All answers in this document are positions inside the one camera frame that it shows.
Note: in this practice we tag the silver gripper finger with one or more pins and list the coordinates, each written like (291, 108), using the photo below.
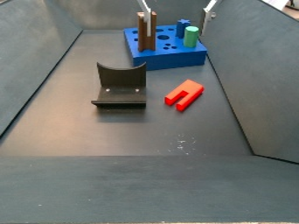
(147, 15)
(207, 15)

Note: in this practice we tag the red two-pronged object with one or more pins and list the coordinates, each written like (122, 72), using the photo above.
(184, 94)

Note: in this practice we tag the blue fixture block with holes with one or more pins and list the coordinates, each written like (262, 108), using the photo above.
(170, 54)

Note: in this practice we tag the blue star peg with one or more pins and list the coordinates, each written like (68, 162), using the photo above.
(182, 24)

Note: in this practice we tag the green octagonal peg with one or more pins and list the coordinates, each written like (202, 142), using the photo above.
(191, 35)

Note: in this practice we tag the brown tall peg block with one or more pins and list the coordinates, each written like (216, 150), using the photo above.
(146, 32)

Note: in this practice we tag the black curved cradle stand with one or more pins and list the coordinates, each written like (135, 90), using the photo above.
(122, 87)

